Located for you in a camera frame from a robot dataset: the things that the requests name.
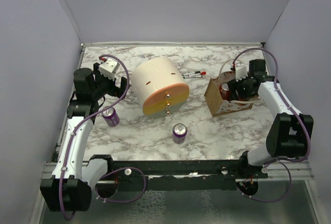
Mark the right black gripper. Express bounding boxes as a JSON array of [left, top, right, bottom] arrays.
[[228, 74, 255, 102]]

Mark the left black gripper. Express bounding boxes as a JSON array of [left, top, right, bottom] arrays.
[[92, 63, 130, 99]]

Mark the red can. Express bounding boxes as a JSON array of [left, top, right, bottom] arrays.
[[219, 83, 232, 101]]

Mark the purple can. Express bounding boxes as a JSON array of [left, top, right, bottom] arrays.
[[172, 123, 188, 144], [101, 106, 120, 127]]

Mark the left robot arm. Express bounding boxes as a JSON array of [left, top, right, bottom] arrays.
[[40, 61, 128, 212]]

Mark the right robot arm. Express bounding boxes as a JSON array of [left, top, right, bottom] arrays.
[[227, 59, 313, 178]]

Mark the cream cylindrical container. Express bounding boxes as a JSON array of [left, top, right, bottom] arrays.
[[130, 57, 190, 118]]

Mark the red capped marker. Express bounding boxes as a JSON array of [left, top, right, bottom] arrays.
[[183, 71, 206, 79]]

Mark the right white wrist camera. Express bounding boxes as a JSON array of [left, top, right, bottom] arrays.
[[231, 64, 248, 82]]

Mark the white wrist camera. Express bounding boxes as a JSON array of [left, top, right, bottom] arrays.
[[231, 64, 248, 82], [99, 58, 120, 81]]

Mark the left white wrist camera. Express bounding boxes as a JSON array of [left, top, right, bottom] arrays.
[[99, 58, 120, 81]]

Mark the black base frame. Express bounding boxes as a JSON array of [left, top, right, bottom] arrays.
[[100, 158, 267, 191]]

